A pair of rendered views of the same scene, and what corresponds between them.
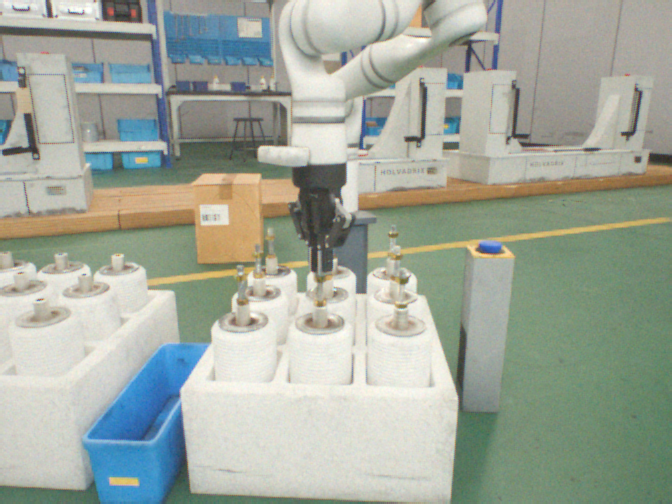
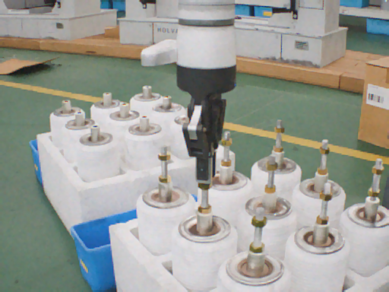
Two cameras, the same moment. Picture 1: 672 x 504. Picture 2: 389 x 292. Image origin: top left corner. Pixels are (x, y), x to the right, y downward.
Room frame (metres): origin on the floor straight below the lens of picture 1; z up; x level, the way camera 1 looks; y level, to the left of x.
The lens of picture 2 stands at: (0.32, -0.46, 0.61)
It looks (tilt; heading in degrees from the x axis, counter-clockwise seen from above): 22 degrees down; 55
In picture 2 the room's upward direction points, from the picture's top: straight up
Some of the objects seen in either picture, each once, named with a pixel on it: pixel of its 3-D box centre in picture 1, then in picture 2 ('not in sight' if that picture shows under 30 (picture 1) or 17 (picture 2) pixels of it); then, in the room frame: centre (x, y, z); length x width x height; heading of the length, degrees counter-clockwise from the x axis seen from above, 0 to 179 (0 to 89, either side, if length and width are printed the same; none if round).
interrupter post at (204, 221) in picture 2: (320, 315); (204, 221); (0.67, 0.02, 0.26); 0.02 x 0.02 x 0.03
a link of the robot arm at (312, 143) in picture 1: (307, 138); (191, 38); (0.66, 0.04, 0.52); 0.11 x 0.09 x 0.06; 128
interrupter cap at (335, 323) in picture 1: (320, 323); (204, 229); (0.67, 0.02, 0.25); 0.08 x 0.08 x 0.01
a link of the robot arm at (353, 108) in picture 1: (340, 115); not in sight; (1.25, -0.01, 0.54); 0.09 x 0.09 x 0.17; 29
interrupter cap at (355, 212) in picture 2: (391, 274); (369, 215); (0.90, -0.11, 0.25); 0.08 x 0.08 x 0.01
